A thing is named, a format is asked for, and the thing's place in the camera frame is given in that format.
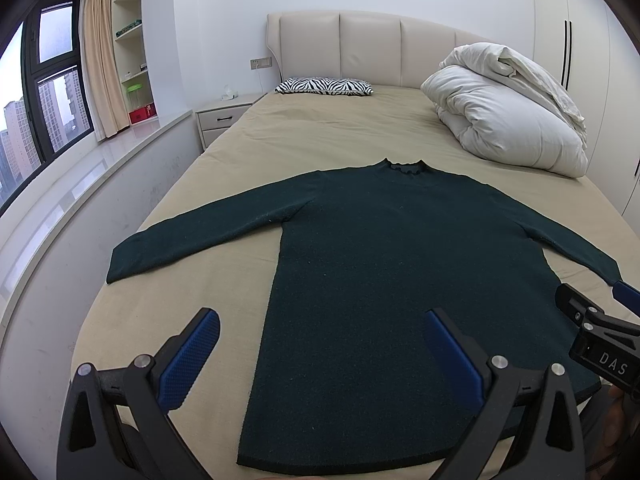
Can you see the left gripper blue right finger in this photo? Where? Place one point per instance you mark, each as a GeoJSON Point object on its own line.
{"type": "Point", "coordinates": [458, 357]}

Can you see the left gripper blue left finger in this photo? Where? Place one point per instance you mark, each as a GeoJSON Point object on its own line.
{"type": "Point", "coordinates": [182, 357]}

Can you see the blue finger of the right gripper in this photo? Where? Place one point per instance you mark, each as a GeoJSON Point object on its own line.
{"type": "Point", "coordinates": [627, 295]}
{"type": "Point", "coordinates": [579, 309]}

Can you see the dark green knit sweater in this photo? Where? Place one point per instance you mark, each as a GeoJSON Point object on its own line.
{"type": "Point", "coordinates": [343, 381]}

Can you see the person right hand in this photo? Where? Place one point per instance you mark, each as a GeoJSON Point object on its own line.
{"type": "Point", "coordinates": [615, 426]}

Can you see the white folded duvet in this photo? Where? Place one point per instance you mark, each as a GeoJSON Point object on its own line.
{"type": "Point", "coordinates": [504, 107]}

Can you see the white nightstand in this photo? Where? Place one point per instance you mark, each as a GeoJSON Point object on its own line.
{"type": "Point", "coordinates": [217, 117]}

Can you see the red storage box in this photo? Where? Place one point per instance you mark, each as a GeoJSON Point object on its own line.
{"type": "Point", "coordinates": [143, 113]}

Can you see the white wardrobe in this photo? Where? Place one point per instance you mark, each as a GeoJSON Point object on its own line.
{"type": "Point", "coordinates": [582, 43]}

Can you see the beige curtain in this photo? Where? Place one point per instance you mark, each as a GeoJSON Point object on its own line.
{"type": "Point", "coordinates": [106, 103]}

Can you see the black framed window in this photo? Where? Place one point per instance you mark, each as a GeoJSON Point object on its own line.
{"type": "Point", "coordinates": [44, 107]}

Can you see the cream padded headboard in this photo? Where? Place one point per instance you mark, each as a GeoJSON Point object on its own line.
{"type": "Point", "coordinates": [384, 49]}

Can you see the zebra print pillow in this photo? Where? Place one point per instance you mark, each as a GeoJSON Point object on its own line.
{"type": "Point", "coordinates": [325, 86]}

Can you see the wall switch panel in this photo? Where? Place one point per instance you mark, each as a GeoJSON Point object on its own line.
{"type": "Point", "coordinates": [260, 63]}

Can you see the white wall shelf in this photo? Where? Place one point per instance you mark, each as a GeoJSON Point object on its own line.
{"type": "Point", "coordinates": [129, 53]}

